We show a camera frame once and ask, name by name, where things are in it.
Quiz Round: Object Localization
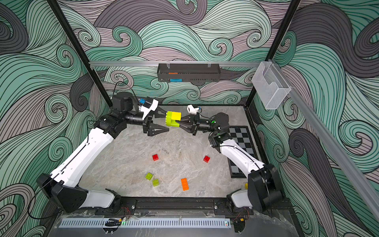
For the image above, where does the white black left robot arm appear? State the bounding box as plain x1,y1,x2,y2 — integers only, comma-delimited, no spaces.
37,92,169,214

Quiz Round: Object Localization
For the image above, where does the aluminium rail right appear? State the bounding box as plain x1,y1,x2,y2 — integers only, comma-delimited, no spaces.
267,59,379,221

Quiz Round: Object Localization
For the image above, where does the black right corner post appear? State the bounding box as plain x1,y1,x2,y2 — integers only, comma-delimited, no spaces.
244,1,300,110

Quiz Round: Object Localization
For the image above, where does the long green lego brick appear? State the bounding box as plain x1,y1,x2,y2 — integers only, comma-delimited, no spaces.
165,111,180,127

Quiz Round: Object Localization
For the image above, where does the clear plastic wall box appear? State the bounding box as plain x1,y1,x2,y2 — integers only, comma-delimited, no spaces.
252,61,291,110

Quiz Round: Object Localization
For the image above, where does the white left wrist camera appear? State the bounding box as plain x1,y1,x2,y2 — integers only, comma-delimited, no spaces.
139,97,159,119

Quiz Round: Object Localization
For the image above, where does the black wall tray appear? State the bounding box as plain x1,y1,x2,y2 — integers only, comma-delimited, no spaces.
157,63,221,83

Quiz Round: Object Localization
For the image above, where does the white slotted cable duct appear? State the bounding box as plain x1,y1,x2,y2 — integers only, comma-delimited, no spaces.
58,218,232,229

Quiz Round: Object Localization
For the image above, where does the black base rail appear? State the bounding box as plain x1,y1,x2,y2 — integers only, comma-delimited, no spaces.
95,197,254,217

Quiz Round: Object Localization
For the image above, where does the yellow lego brick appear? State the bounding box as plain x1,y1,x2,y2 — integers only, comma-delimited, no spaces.
172,112,181,120

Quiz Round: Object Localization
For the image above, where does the black corner post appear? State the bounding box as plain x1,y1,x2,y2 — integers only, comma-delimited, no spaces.
47,0,113,107
244,1,300,110

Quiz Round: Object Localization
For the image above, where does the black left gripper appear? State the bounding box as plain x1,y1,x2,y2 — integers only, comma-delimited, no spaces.
122,106,169,138

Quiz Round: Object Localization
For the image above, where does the aluminium rail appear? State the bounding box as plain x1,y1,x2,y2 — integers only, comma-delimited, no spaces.
89,60,260,68
267,59,379,221

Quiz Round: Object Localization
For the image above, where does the small green lego brick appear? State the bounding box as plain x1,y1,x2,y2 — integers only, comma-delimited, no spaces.
145,173,154,181
153,179,159,187

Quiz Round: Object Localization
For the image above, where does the red lego brick right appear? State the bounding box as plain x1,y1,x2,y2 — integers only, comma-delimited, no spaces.
203,156,210,163

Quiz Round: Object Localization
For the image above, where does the aluminium rail back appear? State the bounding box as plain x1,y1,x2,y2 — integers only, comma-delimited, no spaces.
89,60,260,68

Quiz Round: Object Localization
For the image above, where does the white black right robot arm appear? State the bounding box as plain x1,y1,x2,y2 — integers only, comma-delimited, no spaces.
176,113,285,212

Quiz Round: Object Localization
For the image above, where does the black left corner post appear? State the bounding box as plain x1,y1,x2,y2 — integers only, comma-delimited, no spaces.
47,0,113,107

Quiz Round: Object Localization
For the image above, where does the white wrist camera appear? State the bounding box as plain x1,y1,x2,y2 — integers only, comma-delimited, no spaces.
139,97,159,119
187,105,200,115

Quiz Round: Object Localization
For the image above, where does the orange flat lego plate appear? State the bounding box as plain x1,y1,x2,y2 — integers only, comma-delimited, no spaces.
181,178,189,191

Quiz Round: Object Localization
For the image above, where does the black white chessboard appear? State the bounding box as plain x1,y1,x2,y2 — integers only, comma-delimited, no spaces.
228,126,259,179

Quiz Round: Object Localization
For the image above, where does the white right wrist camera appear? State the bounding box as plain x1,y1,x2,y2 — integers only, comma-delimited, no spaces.
187,105,200,115

